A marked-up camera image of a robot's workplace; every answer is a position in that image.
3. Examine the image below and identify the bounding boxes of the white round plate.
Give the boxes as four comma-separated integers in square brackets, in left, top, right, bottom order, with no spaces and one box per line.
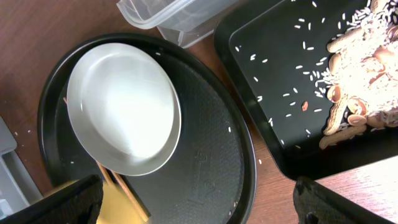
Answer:
[67,42,182,176]

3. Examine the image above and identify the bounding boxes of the clear plastic waste bin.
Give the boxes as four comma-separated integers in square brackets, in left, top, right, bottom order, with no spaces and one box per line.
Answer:
[117,0,243,49]

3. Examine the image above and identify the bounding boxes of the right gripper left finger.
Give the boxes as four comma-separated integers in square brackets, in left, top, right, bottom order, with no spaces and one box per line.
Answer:
[1,175,103,224]

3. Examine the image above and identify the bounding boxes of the round black serving tray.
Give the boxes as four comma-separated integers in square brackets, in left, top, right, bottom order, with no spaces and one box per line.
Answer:
[37,33,256,223]

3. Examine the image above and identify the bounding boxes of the food scraps peanuts and rice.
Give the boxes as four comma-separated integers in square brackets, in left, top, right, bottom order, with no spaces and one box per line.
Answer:
[317,1,397,150]

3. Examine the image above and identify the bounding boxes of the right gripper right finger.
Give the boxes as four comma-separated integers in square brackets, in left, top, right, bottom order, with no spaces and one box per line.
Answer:
[293,177,392,224]

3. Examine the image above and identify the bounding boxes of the black rectangular tray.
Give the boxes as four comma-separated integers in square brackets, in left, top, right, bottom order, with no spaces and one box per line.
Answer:
[215,0,397,179]

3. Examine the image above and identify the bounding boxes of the grey plastic dishwasher rack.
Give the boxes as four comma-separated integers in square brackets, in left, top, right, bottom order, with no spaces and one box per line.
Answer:
[0,120,43,220]

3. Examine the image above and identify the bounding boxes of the wooden chopstick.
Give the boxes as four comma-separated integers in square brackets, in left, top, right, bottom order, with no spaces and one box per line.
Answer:
[111,170,149,222]

